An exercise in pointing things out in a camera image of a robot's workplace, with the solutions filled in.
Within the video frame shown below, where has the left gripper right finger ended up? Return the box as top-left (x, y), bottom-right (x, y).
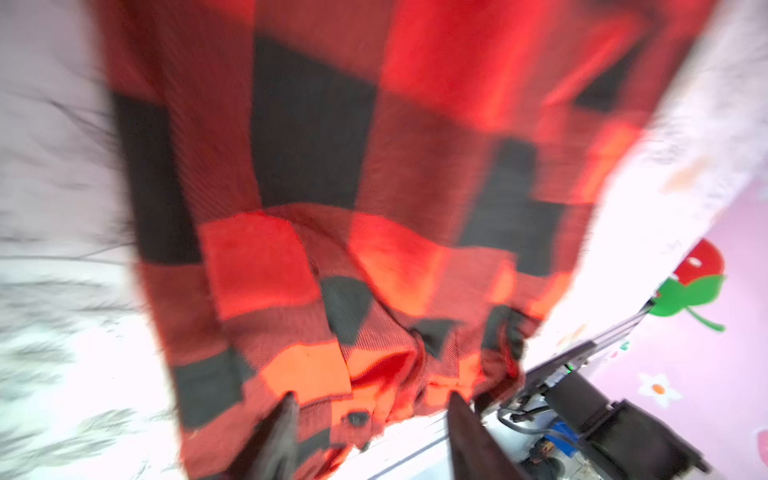
top-left (447, 392), bottom-right (528, 480)

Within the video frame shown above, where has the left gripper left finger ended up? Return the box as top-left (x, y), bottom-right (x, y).
top-left (227, 392), bottom-right (299, 480)

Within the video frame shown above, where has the red black plaid shirt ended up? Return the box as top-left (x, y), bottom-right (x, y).
top-left (90, 1), bottom-right (714, 479)

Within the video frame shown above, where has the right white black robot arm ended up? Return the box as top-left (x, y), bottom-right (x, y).
top-left (496, 301), bottom-right (713, 479)

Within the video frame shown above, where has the aluminium rail frame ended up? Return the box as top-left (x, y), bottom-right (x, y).
top-left (330, 413), bottom-right (453, 480)

